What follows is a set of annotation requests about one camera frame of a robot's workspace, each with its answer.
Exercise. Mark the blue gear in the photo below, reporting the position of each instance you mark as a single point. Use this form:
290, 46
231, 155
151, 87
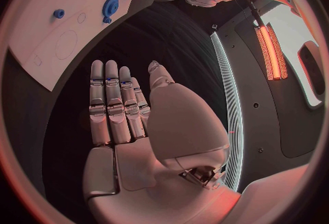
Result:
111, 5

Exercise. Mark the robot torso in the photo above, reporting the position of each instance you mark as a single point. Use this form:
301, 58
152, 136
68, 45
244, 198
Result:
269, 115

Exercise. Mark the glowing light bar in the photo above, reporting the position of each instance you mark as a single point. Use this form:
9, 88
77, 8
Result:
271, 51

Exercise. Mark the white task board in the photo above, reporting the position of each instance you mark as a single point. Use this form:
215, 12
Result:
69, 12

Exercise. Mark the blue short cylinder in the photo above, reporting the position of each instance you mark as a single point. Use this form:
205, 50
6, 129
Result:
59, 13

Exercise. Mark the blue peg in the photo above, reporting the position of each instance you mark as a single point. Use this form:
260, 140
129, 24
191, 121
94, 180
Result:
107, 19

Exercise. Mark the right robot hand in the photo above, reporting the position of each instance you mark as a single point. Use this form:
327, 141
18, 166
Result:
169, 125

